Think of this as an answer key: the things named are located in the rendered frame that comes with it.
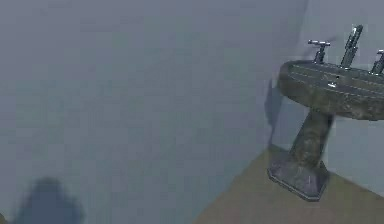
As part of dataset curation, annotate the chrome faucet spout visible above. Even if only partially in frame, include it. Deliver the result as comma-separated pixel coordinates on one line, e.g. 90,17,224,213
339,24,365,70

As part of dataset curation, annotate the dark stone pedestal sink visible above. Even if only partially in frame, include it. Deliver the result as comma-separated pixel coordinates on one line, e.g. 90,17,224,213
266,59,384,203

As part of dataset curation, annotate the chrome tap handle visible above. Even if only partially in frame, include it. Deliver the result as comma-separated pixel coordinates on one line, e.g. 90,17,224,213
369,49,384,76
307,39,332,65

